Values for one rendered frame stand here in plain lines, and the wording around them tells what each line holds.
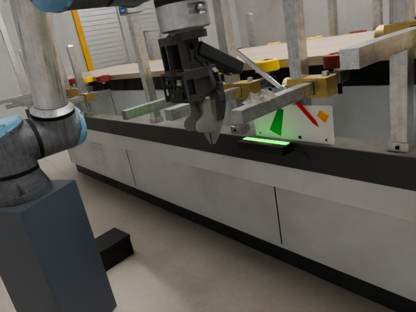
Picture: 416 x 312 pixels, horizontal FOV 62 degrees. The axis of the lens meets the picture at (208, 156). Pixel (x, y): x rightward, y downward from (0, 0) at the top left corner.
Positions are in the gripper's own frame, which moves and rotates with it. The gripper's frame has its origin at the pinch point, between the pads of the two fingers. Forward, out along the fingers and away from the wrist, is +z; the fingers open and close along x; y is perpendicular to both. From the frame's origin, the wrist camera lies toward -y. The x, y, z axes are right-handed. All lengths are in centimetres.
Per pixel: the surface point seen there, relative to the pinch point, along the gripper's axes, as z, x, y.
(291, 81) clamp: -3.8, -5.0, -33.0
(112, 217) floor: 83, -158, -32
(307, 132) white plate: 9.8, -1.3, -33.1
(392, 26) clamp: -13.9, 20.2, -33.0
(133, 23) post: -29, -78, -34
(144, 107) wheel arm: -1, -48, -13
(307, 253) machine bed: 70, -22, -56
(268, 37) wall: 16, -633, -796
